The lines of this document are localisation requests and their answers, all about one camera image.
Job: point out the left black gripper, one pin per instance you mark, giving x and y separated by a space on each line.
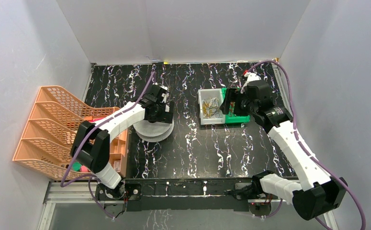
165 113

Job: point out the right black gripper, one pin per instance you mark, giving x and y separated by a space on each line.
230 96

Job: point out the white perforated cable spool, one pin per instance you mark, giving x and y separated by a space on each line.
155 127

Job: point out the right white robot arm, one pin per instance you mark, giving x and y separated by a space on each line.
316 192

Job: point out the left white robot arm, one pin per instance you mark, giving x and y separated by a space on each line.
92 143

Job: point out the white parts bin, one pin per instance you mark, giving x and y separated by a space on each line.
209 101

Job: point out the green parts bin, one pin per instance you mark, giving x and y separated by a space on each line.
236 114

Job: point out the pink marker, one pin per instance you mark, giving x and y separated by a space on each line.
92 118

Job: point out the orange file organizer rack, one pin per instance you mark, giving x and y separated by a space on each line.
50 130

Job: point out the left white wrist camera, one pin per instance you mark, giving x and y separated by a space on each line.
163 94

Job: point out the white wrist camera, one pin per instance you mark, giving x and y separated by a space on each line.
248 77
163 94

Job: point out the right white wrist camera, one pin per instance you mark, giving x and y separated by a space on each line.
248 77

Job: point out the aluminium frame rail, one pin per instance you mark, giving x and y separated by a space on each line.
73 208

